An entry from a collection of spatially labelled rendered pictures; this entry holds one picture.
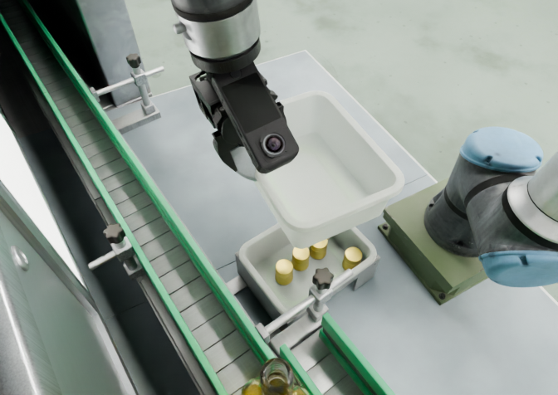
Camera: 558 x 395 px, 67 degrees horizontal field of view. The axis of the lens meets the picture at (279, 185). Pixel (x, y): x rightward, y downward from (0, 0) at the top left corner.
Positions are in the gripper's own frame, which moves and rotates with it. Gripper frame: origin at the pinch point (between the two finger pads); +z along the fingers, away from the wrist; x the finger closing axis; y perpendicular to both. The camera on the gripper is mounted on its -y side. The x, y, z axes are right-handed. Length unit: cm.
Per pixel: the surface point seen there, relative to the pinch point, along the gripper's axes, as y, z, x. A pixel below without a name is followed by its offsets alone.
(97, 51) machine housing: 71, 17, 11
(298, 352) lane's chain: -16.4, 22.1, 5.7
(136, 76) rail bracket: 50, 13, 7
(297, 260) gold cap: 0.3, 30.5, -3.7
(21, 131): 74, 32, 39
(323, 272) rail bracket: -12.3, 9.9, -1.7
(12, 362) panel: -21.1, -24.1, 21.7
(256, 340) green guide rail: -14.5, 13.0, 10.4
